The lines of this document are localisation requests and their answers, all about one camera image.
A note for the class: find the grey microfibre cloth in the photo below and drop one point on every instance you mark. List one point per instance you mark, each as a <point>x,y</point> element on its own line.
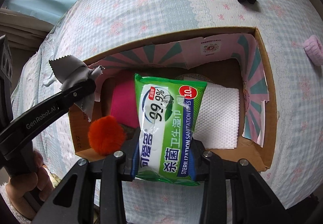
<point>73,70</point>

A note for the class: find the person's left hand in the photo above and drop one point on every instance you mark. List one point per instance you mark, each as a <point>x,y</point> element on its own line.
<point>27,188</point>

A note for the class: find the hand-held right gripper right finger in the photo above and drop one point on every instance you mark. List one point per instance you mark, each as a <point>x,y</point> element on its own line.
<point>198,163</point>

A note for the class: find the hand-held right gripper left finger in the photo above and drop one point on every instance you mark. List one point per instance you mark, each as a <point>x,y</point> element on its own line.
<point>126,166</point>

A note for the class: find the green wet wipes packet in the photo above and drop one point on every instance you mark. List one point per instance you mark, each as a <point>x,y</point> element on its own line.
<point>166,123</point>

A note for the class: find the purple fluffy scrunchie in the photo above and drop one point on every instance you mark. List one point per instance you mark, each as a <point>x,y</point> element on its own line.
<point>314,50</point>

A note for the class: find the white paper towel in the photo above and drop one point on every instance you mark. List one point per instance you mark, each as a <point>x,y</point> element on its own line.
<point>219,113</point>

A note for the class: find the pale yellow cloth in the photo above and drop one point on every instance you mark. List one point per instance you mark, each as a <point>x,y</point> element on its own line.
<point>56,179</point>

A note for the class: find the round silver glitter disc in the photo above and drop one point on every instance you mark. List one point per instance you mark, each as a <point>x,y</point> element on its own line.
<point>199,77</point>

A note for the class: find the printed cardboard box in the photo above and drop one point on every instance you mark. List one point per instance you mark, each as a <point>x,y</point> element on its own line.
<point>219,68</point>

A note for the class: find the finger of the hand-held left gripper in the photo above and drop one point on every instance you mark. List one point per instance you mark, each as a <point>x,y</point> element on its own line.
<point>5,75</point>
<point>50,110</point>

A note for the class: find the beige curtain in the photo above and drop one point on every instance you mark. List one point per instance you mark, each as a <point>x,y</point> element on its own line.
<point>22,29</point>

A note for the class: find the pink zip pouch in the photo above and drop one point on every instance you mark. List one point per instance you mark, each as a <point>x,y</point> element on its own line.
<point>125,103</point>

